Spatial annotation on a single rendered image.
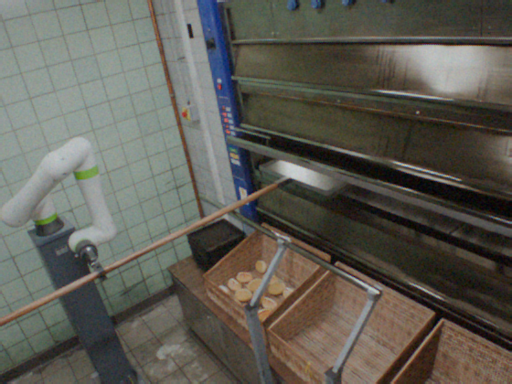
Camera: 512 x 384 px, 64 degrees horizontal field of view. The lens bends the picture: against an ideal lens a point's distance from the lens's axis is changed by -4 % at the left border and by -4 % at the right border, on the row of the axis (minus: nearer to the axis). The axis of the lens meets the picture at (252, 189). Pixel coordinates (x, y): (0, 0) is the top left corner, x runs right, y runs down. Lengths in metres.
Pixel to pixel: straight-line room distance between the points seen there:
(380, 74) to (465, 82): 0.32
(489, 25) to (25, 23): 2.39
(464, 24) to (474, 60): 0.11
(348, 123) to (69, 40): 1.83
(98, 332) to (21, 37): 1.77
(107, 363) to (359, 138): 1.95
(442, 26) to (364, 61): 0.34
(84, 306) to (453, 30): 2.17
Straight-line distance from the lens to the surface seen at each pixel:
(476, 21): 1.40
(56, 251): 2.36
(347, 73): 1.70
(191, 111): 2.82
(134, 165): 3.10
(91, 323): 2.61
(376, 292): 1.47
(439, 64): 1.48
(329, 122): 1.86
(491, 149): 1.47
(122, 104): 3.00
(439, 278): 1.80
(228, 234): 2.66
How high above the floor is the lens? 2.12
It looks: 25 degrees down
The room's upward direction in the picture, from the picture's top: 11 degrees counter-clockwise
